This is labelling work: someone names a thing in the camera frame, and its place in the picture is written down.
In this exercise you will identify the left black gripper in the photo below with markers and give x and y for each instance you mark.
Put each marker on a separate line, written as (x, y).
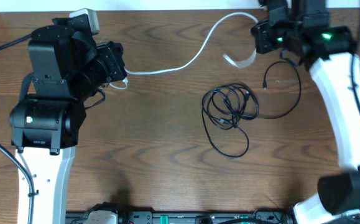
(112, 55)

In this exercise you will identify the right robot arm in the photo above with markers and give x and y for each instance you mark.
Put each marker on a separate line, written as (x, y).
(330, 54)

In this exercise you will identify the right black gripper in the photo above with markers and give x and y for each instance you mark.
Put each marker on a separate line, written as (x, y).
(260, 32)

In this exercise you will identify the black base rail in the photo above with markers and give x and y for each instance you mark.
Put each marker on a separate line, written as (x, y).
(145, 217)

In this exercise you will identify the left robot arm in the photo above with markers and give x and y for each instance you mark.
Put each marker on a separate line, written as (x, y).
(69, 67)

